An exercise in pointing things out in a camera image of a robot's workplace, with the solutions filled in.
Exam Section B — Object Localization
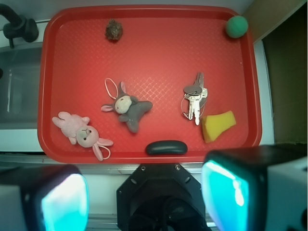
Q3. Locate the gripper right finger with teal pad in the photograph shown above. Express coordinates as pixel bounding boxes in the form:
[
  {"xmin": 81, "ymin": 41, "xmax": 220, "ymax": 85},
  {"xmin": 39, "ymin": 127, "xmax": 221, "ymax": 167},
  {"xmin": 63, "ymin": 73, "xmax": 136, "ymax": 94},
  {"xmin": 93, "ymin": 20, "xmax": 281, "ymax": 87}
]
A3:
[{"xmin": 201, "ymin": 144, "xmax": 308, "ymax": 231}]

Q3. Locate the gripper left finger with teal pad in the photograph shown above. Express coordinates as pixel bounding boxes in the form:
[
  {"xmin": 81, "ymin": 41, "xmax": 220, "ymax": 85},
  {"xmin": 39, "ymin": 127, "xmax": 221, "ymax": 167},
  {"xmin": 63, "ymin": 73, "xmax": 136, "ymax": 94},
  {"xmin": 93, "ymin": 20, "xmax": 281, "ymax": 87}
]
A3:
[{"xmin": 0, "ymin": 165, "xmax": 90, "ymax": 231}]

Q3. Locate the pink plush bunny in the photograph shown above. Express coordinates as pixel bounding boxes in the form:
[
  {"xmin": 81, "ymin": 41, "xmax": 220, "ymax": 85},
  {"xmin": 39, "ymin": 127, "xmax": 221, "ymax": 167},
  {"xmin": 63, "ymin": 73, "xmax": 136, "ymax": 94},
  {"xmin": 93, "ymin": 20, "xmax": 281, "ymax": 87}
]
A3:
[{"xmin": 51, "ymin": 111, "xmax": 114, "ymax": 161}]

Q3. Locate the grey plush bunny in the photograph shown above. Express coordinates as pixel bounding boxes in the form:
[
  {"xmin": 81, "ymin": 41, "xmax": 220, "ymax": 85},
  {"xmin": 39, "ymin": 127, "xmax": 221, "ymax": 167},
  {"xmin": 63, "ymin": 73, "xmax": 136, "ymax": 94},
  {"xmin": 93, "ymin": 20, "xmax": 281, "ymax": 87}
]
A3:
[{"xmin": 101, "ymin": 78, "xmax": 153, "ymax": 133}]

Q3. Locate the yellow sponge wedge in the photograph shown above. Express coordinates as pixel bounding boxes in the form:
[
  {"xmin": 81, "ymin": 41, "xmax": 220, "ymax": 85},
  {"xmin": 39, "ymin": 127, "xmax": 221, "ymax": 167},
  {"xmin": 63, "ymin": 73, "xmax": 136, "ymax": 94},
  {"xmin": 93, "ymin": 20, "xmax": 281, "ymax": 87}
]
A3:
[{"xmin": 201, "ymin": 111, "xmax": 236, "ymax": 143}]

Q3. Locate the black oval pebble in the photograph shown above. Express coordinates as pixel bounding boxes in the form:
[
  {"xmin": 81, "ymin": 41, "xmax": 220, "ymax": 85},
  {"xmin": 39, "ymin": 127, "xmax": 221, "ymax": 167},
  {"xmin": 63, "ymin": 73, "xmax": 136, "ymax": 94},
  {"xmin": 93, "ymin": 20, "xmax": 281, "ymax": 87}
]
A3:
[{"xmin": 145, "ymin": 140, "xmax": 188, "ymax": 155}]

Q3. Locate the silver key bunch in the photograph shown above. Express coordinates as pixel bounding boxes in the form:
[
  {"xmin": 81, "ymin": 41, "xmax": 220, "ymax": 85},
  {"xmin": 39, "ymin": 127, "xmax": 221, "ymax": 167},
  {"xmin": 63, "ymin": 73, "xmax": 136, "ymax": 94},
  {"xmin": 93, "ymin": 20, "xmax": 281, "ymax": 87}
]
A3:
[{"xmin": 180, "ymin": 73, "xmax": 208, "ymax": 126}]

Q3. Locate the stainless steel sink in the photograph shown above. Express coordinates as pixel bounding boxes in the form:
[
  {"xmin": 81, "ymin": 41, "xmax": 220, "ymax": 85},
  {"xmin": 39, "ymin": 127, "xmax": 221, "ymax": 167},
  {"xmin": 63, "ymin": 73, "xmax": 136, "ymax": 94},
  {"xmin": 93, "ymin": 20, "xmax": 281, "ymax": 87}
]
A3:
[{"xmin": 0, "ymin": 47, "xmax": 42, "ymax": 129}]

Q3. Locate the red plastic tray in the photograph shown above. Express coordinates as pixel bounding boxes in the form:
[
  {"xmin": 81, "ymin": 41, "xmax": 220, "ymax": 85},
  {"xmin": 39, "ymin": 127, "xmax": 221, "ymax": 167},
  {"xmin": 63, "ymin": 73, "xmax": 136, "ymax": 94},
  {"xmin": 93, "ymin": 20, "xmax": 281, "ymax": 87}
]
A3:
[{"xmin": 38, "ymin": 6, "xmax": 262, "ymax": 164}]

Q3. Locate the green foam ball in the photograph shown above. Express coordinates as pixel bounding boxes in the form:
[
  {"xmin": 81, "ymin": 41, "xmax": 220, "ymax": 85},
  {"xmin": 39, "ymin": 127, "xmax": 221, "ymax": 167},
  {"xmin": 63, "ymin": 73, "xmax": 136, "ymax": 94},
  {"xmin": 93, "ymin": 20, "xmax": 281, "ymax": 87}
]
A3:
[{"xmin": 225, "ymin": 15, "xmax": 248, "ymax": 39}]

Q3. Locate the black faucet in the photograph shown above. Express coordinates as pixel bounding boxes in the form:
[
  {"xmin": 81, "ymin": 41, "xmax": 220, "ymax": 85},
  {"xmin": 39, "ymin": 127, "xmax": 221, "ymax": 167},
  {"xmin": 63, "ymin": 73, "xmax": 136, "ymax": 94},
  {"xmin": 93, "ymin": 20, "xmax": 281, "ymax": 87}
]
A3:
[{"xmin": 0, "ymin": 4, "xmax": 39, "ymax": 49}]

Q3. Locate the brown pine cone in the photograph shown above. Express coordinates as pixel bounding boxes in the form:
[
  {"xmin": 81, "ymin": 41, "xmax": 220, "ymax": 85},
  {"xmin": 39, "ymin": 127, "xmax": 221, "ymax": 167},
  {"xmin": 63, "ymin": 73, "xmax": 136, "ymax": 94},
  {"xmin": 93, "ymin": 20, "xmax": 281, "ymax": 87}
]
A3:
[{"xmin": 105, "ymin": 19, "xmax": 124, "ymax": 41}]

